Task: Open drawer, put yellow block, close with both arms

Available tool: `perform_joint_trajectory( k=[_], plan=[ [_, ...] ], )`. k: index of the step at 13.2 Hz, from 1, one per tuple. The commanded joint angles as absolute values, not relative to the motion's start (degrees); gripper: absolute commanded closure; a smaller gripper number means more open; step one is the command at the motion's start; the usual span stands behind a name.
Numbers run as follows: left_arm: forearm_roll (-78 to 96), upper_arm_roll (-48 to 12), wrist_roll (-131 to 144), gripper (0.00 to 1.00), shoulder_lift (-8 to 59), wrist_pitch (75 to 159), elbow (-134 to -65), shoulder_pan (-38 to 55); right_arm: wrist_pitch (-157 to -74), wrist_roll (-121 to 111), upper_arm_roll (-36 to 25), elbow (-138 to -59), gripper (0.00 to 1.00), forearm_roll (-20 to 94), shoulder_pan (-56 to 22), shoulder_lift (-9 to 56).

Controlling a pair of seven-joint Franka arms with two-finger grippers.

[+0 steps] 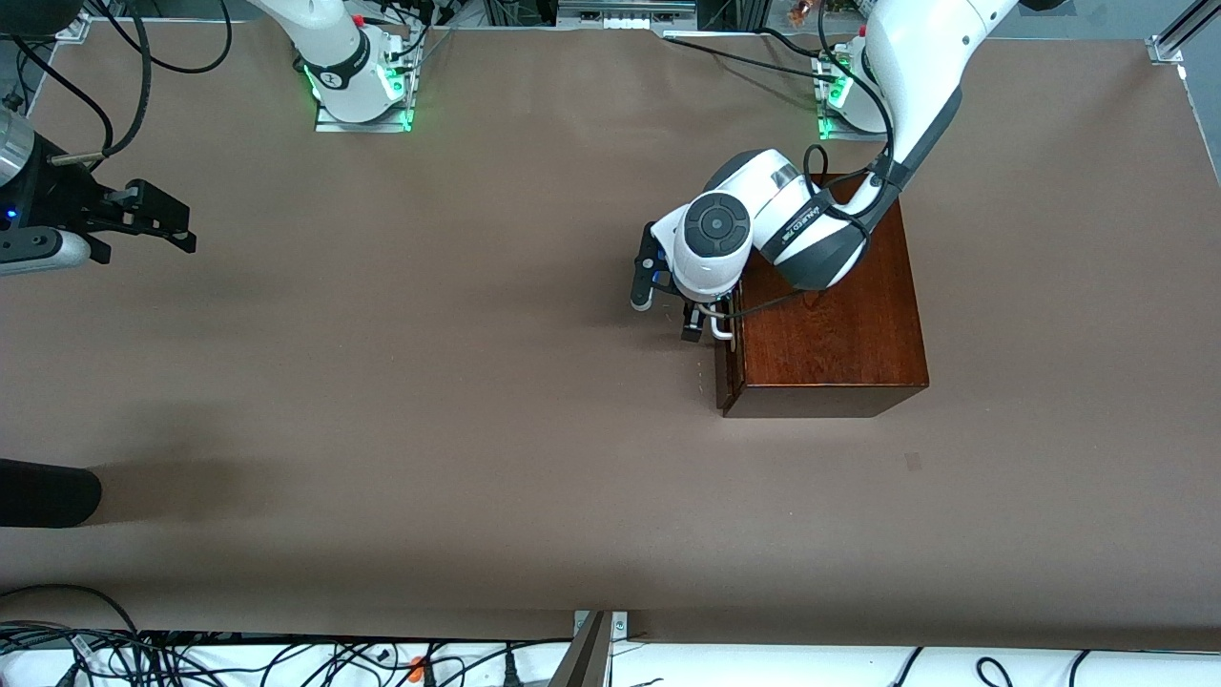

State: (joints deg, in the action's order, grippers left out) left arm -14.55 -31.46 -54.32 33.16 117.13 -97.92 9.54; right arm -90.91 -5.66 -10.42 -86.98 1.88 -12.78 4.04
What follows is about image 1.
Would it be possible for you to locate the wooden drawer with white handle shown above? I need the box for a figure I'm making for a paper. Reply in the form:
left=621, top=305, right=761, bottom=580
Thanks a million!
left=706, top=310, right=744, bottom=411

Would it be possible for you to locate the dark brown wooden cabinet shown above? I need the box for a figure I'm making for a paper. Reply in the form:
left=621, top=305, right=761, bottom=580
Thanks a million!
left=720, top=173, right=929, bottom=419

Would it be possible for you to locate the black cylindrical object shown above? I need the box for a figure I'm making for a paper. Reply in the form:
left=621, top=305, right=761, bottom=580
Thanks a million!
left=0, top=458, right=103, bottom=529

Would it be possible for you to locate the brown table cover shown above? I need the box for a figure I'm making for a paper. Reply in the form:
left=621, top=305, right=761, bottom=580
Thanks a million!
left=0, top=21, right=1221, bottom=655

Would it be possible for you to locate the grey power strip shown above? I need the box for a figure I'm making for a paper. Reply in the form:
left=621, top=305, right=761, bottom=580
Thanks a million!
left=558, top=0, right=697, bottom=30

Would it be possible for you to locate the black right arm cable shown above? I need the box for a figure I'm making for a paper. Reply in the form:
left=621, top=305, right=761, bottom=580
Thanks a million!
left=11, top=0, right=233, bottom=161

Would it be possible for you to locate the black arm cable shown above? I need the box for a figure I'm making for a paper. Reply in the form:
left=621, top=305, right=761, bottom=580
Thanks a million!
left=11, top=0, right=233, bottom=161
left=711, top=48, right=895, bottom=321

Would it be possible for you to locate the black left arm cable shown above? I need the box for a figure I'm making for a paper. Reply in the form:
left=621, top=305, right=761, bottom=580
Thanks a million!
left=711, top=48, right=895, bottom=321

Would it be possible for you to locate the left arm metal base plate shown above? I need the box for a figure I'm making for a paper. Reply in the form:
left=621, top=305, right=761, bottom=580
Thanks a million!
left=817, top=57, right=883, bottom=143

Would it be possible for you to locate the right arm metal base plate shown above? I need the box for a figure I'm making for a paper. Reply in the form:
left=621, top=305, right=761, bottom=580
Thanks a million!
left=315, top=95, right=414, bottom=134

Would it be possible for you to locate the long black cable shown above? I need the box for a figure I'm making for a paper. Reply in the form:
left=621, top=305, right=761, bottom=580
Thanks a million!
left=663, top=29, right=845, bottom=82

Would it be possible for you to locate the red-tipped cable cluster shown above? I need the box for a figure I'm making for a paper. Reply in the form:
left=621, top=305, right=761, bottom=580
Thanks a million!
left=348, top=0, right=461, bottom=60

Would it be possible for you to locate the dark aluminium post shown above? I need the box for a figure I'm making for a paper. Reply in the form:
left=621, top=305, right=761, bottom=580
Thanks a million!
left=548, top=611, right=631, bottom=687

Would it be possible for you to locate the black cable bundle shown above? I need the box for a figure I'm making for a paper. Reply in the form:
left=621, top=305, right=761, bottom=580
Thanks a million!
left=0, top=584, right=573, bottom=687

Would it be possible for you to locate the aluminium profile with bracket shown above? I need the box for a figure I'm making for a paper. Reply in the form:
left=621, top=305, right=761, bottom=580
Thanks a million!
left=1148, top=0, right=1221, bottom=66

